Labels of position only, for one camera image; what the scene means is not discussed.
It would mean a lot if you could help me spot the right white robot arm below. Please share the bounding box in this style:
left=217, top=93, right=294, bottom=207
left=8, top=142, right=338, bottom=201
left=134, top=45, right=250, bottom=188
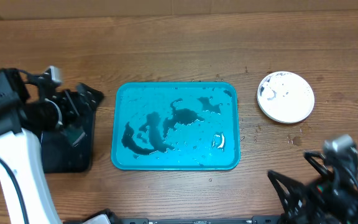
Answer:
left=267, top=151, right=358, bottom=223

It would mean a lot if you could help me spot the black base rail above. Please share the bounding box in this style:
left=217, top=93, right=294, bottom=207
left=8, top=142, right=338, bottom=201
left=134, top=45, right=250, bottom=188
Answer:
left=118, top=215, right=280, bottom=224

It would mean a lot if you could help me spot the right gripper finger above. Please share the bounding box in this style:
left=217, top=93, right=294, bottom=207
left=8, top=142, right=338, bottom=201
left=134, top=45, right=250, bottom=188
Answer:
left=304, top=151, right=333, bottom=177
left=267, top=170, right=310, bottom=223

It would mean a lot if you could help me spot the white plate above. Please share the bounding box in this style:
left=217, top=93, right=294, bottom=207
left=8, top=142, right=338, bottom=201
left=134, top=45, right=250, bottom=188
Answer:
left=257, top=71, right=315, bottom=124

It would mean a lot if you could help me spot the teal plastic serving tray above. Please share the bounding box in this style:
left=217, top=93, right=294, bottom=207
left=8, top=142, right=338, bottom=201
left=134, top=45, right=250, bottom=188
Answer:
left=111, top=82, right=241, bottom=171

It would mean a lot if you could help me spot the black rectangular water tray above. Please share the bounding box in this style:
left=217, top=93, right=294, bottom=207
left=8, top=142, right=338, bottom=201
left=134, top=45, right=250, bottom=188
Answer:
left=39, top=94, right=96, bottom=174

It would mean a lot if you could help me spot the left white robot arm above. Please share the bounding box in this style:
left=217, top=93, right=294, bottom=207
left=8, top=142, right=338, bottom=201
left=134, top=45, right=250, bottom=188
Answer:
left=0, top=66, right=104, bottom=223

